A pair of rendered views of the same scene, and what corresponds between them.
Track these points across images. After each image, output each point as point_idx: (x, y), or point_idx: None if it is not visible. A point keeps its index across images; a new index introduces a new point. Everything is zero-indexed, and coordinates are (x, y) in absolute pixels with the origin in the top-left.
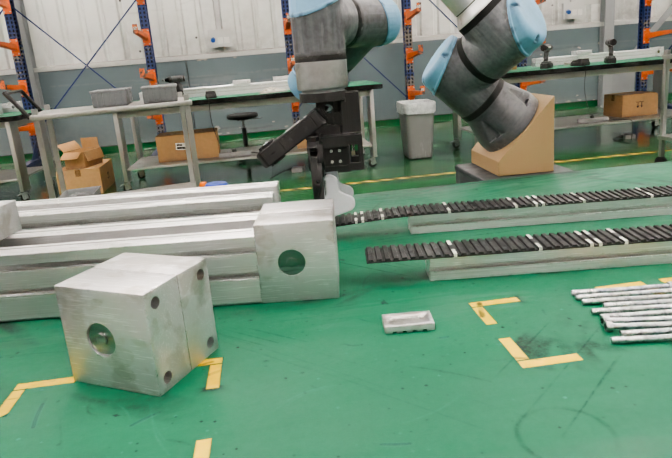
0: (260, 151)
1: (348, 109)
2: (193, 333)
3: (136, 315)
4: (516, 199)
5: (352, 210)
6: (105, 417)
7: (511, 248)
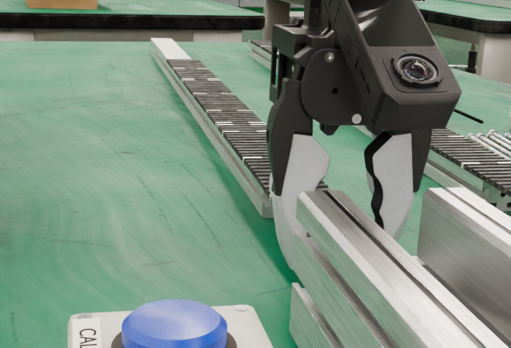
0: (449, 84)
1: None
2: None
3: None
4: (237, 128)
5: (104, 264)
6: None
7: (474, 144)
